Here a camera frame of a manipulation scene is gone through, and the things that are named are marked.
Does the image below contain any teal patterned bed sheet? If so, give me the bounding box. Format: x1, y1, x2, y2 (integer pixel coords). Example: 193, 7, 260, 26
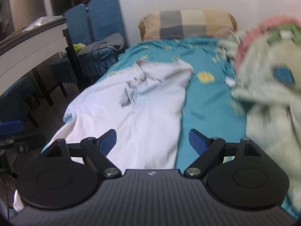
96, 37, 246, 170

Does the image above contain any pink fluffy blanket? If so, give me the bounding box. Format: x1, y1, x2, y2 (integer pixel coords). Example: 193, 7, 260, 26
234, 15, 300, 73

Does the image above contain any light green fleece blanket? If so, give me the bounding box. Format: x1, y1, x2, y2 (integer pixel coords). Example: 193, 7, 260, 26
218, 25, 300, 212

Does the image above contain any white charging cable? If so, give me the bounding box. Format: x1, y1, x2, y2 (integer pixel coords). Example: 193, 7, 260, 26
217, 27, 240, 57

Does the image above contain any yellow plush toy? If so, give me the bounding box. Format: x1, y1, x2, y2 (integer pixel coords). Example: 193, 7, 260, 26
73, 43, 86, 54

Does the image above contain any light grey t-shirt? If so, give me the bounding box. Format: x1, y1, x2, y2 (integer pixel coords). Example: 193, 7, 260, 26
13, 59, 195, 213

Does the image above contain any white desk with black legs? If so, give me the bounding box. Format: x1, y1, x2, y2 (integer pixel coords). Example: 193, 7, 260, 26
1, 17, 91, 106

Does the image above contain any grey cloth on chair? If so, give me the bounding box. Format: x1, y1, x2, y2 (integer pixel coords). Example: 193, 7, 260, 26
77, 33, 125, 56

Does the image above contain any blue covered chair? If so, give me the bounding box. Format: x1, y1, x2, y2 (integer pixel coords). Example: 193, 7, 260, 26
64, 0, 128, 79

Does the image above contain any checkered beige grey pillow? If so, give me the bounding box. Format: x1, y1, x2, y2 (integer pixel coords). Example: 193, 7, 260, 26
138, 8, 237, 41

